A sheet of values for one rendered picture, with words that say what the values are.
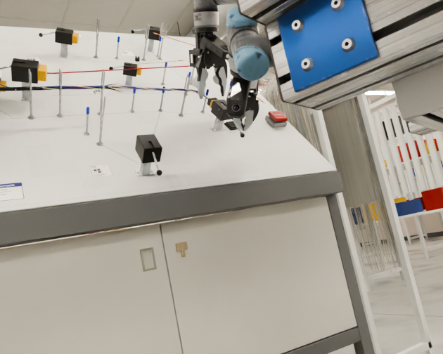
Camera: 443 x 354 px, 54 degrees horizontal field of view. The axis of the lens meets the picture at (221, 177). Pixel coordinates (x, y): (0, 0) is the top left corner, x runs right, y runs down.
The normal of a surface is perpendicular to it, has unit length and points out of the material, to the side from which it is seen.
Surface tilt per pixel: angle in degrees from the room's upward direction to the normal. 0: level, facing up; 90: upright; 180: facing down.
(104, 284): 90
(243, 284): 90
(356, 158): 90
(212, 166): 52
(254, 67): 147
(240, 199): 90
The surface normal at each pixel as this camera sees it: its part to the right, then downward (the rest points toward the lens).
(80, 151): 0.23, -0.78
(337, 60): -0.64, 0.00
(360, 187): -0.85, 0.09
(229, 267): 0.44, -0.23
